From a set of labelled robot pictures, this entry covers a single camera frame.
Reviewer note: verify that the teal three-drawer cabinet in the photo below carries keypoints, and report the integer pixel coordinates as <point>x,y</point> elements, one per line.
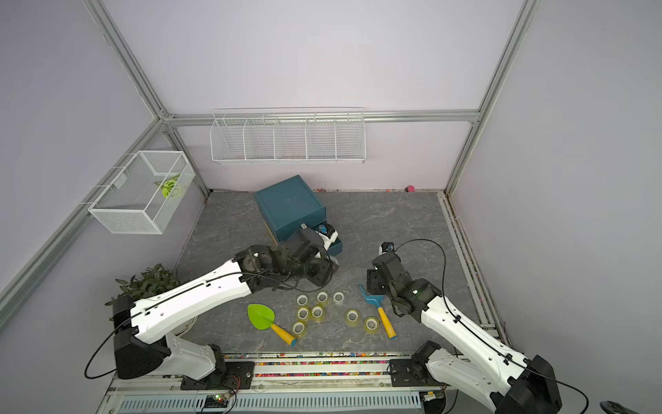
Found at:
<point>290,205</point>

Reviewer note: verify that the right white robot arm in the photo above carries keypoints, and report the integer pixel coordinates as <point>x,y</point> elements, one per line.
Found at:
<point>500,378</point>

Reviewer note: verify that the green toy shovel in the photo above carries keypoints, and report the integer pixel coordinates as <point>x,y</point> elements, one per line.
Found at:
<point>262,318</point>

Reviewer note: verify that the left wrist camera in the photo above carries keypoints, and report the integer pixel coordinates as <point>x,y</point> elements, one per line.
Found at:
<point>328,234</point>

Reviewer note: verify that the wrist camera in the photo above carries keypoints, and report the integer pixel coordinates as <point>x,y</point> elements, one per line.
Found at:
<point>387,247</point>
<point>328,234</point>

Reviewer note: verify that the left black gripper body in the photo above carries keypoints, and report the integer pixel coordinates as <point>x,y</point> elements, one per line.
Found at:
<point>315,270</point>

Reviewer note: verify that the white mesh wall basket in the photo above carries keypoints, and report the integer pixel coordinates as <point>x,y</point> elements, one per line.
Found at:
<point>132,204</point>

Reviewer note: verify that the green toy in basket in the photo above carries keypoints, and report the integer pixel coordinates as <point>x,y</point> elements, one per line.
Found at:
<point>170,187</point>

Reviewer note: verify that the blue toy rake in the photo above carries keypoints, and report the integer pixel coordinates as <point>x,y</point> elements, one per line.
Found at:
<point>376,300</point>

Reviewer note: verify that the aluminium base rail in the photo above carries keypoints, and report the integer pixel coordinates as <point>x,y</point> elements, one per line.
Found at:
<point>307,373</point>

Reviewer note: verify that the white vent grille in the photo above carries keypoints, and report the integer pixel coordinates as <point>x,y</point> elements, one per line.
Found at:
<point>399,402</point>

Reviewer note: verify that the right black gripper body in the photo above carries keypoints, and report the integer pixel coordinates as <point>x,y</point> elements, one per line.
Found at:
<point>375,285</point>

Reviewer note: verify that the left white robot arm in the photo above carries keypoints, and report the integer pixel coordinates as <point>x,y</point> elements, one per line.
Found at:
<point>144,341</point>

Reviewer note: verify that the green potted plant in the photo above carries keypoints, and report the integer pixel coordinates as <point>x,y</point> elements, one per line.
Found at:
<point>153,281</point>

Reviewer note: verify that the white wire wall shelf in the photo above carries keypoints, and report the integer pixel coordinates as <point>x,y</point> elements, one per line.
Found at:
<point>288,136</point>

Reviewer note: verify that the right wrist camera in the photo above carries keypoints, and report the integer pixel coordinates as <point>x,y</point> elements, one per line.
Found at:
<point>387,247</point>

